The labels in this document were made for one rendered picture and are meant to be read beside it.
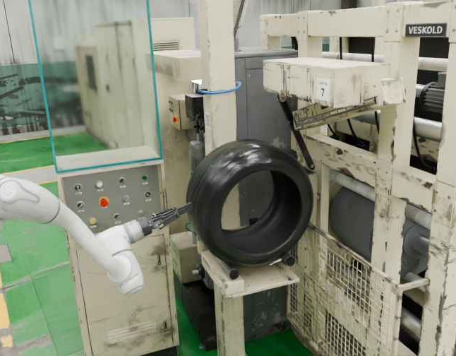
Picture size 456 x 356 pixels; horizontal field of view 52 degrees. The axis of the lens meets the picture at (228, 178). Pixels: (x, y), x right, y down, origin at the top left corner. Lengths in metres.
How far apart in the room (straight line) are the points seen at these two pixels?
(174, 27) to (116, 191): 3.01
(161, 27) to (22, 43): 5.82
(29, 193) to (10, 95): 9.22
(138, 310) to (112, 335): 0.21
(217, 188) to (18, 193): 0.80
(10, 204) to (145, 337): 1.69
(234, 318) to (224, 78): 1.30
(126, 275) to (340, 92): 1.05
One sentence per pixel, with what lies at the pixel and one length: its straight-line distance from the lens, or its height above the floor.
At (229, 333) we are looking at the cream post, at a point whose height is 0.32.
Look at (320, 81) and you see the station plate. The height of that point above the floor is 1.73.
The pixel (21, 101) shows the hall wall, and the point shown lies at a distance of 10.68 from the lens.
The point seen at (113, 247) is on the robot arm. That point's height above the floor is 1.12.
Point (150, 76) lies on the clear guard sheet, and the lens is 2.47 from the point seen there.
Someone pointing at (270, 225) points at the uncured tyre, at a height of 0.98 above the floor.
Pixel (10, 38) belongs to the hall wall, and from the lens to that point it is 10.68.
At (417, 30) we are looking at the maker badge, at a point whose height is 1.90.
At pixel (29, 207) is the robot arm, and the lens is 1.47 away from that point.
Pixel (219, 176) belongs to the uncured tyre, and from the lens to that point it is 1.90.
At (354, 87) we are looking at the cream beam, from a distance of 1.79.
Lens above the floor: 1.93
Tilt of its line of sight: 18 degrees down
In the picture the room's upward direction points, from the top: 2 degrees counter-clockwise
